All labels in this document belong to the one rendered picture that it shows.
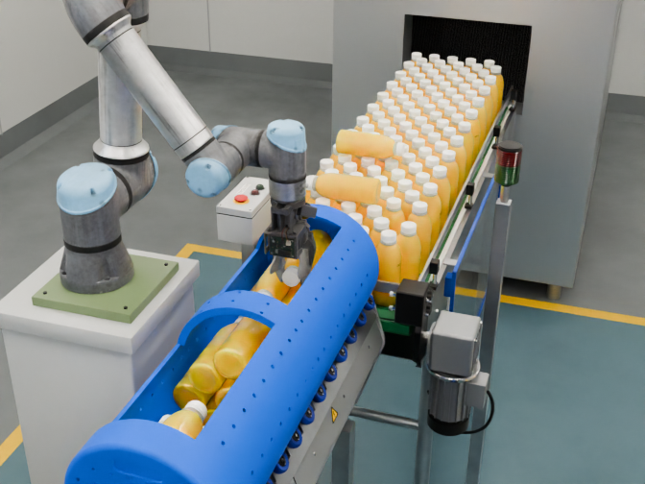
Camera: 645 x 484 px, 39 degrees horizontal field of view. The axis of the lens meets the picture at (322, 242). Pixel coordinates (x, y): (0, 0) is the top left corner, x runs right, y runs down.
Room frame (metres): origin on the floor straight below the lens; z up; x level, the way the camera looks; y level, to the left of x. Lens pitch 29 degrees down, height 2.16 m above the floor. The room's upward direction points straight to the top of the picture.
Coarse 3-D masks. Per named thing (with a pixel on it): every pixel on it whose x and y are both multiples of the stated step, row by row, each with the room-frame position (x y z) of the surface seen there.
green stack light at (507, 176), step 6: (498, 168) 2.16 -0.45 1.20; (504, 168) 2.15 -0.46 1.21; (510, 168) 2.15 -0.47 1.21; (516, 168) 2.15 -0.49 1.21; (498, 174) 2.16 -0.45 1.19; (504, 174) 2.15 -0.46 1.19; (510, 174) 2.15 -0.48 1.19; (516, 174) 2.16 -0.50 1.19; (498, 180) 2.16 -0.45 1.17; (504, 180) 2.15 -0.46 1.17; (510, 180) 2.15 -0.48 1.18; (516, 180) 2.16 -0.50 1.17
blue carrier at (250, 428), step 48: (336, 240) 1.75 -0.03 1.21; (240, 288) 1.77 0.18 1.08; (336, 288) 1.61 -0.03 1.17; (192, 336) 1.54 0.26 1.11; (288, 336) 1.41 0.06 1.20; (336, 336) 1.53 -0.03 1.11; (144, 384) 1.35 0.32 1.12; (240, 384) 1.24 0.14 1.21; (288, 384) 1.32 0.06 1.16; (96, 432) 1.14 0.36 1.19; (144, 432) 1.09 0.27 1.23; (240, 432) 1.16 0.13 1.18; (288, 432) 1.27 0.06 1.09; (96, 480) 1.08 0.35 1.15; (144, 480) 1.05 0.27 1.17; (192, 480) 1.03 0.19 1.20; (240, 480) 1.09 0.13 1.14
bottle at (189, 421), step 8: (184, 408) 1.23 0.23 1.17; (192, 408) 1.23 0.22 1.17; (176, 416) 1.20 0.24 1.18; (184, 416) 1.20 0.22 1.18; (192, 416) 1.20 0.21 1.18; (200, 416) 1.23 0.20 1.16; (168, 424) 1.17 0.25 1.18; (176, 424) 1.17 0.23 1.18; (184, 424) 1.18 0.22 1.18; (192, 424) 1.18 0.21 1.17; (200, 424) 1.20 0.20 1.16; (184, 432) 1.16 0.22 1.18; (192, 432) 1.17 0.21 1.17
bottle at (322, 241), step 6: (318, 234) 1.84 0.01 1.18; (324, 234) 1.85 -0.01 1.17; (318, 240) 1.81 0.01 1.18; (324, 240) 1.83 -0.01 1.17; (330, 240) 1.85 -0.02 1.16; (318, 246) 1.79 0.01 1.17; (324, 246) 1.81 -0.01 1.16; (318, 252) 1.77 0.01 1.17; (288, 258) 1.74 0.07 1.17; (318, 258) 1.76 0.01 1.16; (288, 264) 1.72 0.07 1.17; (294, 264) 1.71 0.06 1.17; (312, 264) 1.73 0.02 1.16
